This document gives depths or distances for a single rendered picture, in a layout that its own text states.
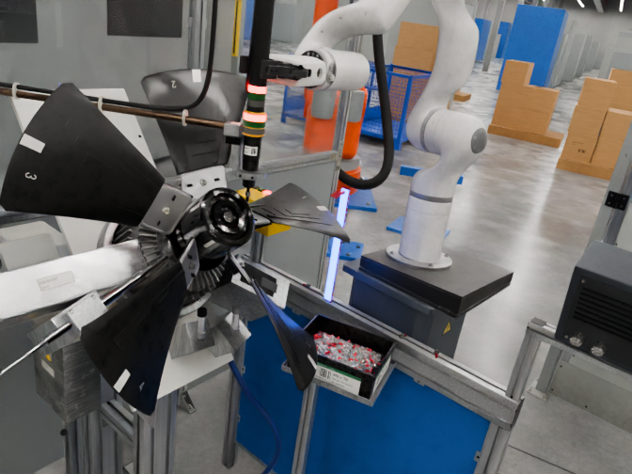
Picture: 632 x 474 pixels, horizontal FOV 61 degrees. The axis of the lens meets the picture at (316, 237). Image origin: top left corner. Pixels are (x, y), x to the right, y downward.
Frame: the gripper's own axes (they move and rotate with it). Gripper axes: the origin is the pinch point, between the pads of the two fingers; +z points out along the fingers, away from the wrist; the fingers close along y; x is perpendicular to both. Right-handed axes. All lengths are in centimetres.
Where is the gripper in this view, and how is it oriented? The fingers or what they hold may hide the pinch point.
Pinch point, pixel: (258, 67)
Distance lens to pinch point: 105.5
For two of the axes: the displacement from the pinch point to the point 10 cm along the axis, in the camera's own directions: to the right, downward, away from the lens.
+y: -7.6, -3.5, 5.5
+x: 1.5, -9.2, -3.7
